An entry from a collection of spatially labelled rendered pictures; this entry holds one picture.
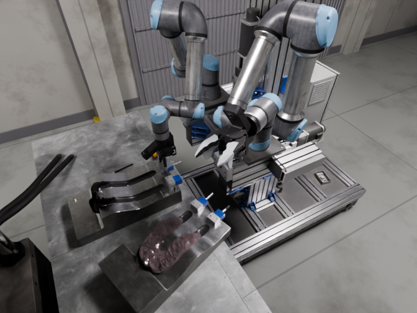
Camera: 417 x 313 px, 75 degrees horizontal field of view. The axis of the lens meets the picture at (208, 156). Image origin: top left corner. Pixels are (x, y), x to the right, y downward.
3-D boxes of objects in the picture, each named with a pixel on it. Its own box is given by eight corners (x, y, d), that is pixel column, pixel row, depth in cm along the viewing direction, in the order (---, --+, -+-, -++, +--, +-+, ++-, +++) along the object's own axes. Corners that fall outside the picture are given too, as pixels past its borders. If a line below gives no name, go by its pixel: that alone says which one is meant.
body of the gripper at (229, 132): (238, 164, 77) (259, 141, 84) (237, 140, 71) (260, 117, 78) (216, 155, 81) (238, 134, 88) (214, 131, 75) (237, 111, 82)
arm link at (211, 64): (217, 86, 156) (218, 63, 147) (194, 83, 158) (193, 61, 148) (220, 76, 164) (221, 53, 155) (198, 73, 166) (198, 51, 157)
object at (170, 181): (188, 174, 144) (188, 167, 141) (192, 181, 141) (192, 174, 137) (165, 184, 140) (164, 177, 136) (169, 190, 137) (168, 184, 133)
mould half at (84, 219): (162, 169, 156) (159, 151, 146) (182, 201, 140) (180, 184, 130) (71, 204, 138) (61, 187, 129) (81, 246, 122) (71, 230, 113)
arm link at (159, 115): (169, 104, 121) (163, 115, 115) (171, 124, 129) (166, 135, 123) (152, 102, 122) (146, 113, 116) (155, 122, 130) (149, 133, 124)
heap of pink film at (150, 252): (177, 214, 127) (176, 204, 122) (205, 238, 119) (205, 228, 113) (131, 253, 114) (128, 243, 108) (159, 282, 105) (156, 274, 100)
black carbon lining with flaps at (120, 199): (154, 171, 145) (152, 158, 139) (166, 192, 135) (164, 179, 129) (87, 197, 133) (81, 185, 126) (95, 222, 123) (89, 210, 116)
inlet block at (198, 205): (208, 194, 140) (209, 187, 136) (216, 199, 137) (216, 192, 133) (190, 209, 133) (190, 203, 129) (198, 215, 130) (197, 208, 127)
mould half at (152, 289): (191, 202, 139) (190, 189, 132) (230, 233, 127) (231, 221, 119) (105, 274, 113) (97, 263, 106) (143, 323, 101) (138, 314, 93)
